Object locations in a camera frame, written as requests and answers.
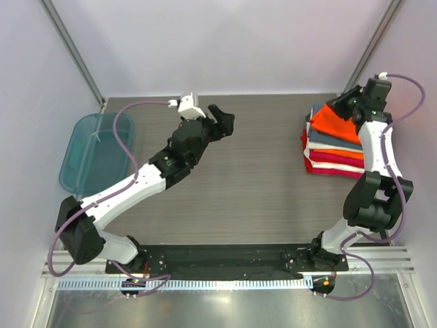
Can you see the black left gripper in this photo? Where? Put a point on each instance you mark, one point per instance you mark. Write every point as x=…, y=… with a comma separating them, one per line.
x=214, y=124

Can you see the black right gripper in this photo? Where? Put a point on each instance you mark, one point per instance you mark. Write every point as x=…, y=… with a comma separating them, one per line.
x=345, y=103

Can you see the orange t-shirt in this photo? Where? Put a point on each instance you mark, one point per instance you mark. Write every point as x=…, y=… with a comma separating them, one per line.
x=324, y=120
x=341, y=155

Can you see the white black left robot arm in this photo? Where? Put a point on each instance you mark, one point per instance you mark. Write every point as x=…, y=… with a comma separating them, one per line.
x=81, y=223

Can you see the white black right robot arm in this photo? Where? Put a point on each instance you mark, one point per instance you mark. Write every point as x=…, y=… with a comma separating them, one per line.
x=379, y=197

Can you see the folded blue-grey t-shirt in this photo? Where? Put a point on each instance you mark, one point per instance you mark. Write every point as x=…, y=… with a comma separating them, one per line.
x=323, y=138

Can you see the folded orange t-shirt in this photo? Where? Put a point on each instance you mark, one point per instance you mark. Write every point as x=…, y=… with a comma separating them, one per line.
x=341, y=155

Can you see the folded magenta t-shirt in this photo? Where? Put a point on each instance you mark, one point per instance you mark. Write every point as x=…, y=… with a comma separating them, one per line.
x=351, y=164

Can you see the teal plastic bin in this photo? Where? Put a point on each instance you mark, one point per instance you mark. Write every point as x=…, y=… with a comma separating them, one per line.
x=94, y=160

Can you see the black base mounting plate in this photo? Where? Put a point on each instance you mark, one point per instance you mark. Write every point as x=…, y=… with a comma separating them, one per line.
x=239, y=261

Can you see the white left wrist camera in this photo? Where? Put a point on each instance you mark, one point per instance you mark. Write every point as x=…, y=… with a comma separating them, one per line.
x=187, y=106

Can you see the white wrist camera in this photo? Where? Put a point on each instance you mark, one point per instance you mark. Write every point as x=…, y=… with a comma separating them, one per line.
x=382, y=76
x=187, y=106

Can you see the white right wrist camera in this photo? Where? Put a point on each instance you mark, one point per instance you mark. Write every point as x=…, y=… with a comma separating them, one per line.
x=382, y=76

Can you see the right aluminium frame post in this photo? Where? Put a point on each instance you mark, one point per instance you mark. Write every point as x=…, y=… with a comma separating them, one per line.
x=377, y=36

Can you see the aluminium frame post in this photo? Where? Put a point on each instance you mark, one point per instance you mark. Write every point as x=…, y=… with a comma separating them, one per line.
x=67, y=40
x=377, y=36

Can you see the left aluminium frame post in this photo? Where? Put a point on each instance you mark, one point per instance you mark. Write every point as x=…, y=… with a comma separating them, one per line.
x=67, y=40

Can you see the slotted grey cable duct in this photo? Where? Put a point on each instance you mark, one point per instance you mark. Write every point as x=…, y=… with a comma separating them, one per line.
x=125, y=284

